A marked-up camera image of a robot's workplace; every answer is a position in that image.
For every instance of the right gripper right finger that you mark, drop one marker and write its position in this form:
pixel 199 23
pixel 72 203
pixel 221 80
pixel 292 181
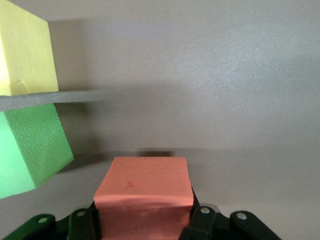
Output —
pixel 205 222

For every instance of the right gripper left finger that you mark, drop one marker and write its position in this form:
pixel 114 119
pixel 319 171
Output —
pixel 82 225

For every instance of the orange foam block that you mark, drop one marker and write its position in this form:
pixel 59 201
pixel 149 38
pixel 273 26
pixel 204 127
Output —
pixel 142 180

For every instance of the green foam block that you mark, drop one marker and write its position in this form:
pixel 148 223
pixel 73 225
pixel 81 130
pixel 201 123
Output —
pixel 30 150

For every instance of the yellow foam block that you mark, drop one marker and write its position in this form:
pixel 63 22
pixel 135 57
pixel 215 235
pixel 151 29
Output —
pixel 25 50

